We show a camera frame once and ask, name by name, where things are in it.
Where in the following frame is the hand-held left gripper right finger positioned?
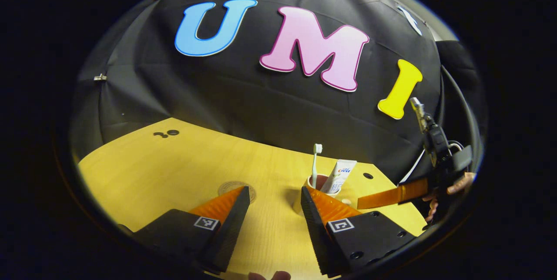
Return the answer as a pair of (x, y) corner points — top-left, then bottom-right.
(300, 187), (418, 277)

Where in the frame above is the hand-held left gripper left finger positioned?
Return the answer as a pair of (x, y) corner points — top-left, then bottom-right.
(131, 186), (251, 274)

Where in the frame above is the round cork coaster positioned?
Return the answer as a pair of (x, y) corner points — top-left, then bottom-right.
(218, 180), (257, 204)

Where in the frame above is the beige cup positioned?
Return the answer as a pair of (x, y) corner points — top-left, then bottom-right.
(292, 174), (353, 216)

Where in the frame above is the white toothpaste tube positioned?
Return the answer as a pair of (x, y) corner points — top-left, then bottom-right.
(320, 159), (357, 195)

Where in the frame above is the pale green toothbrush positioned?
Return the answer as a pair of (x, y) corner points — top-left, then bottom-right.
(311, 143), (323, 189)

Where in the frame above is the wooden desktop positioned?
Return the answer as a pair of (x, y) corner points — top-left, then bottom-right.
(77, 117), (428, 280)

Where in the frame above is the black backdrop cloth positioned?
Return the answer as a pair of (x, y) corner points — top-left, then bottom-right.
(70, 0), (486, 185)

